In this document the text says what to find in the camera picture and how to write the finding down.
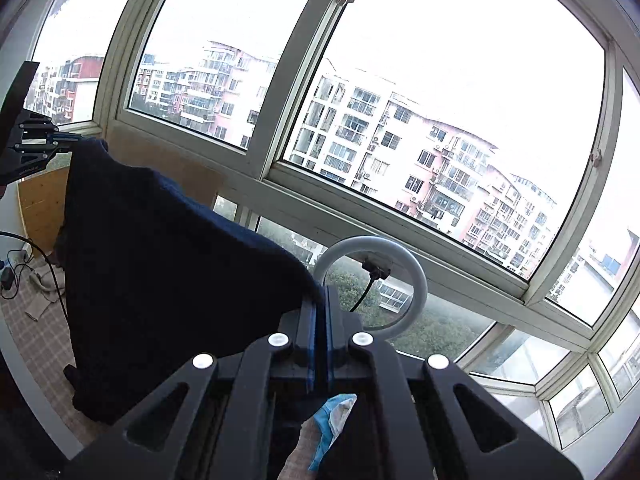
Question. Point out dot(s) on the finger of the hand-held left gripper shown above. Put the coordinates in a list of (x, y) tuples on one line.
[(35, 148), (37, 126)]

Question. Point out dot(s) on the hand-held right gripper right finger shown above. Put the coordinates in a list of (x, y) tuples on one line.
[(327, 350)]

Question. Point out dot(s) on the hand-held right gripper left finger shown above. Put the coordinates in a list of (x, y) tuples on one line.
[(311, 350)]

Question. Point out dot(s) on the navy blue garment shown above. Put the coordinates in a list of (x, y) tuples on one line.
[(165, 270)]

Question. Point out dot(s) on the wooden panel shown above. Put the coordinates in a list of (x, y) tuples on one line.
[(42, 205)]

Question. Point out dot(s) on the light blue cloth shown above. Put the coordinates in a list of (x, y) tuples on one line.
[(332, 410)]

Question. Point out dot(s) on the black power adapter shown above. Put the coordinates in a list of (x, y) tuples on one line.
[(7, 277)]

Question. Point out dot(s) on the pink plaid blanket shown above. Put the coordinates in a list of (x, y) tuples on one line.
[(37, 350)]

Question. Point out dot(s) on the apartment buildings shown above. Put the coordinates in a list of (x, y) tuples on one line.
[(450, 170)]

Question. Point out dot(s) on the white window frame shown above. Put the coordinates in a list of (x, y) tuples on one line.
[(297, 85)]

